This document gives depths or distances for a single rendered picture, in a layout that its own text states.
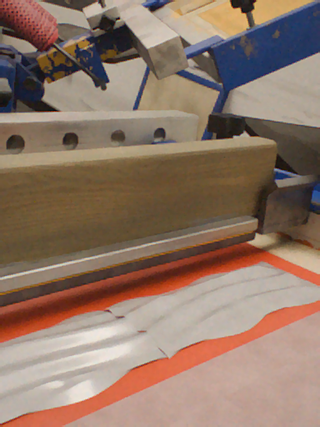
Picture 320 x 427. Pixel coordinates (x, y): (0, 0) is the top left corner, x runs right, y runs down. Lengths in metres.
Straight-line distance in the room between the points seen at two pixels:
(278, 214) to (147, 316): 0.19
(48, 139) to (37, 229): 0.28
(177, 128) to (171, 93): 2.41
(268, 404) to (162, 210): 0.17
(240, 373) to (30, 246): 0.15
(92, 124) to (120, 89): 2.95
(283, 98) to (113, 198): 2.37
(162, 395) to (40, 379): 0.07
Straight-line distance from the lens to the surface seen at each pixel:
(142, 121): 0.71
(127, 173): 0.39
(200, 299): 0.41
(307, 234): 0.57
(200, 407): 0.31
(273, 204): 0.51
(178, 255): 0.47
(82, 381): 0.32
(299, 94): 2.68
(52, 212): 0.36
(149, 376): 0.33
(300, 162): 1.16
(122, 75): 3.59
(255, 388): 0.34
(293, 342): 0.39
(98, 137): 0.67
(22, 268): 0.36
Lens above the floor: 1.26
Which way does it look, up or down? 25 degrees down
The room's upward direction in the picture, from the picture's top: 13 degrees clockwise
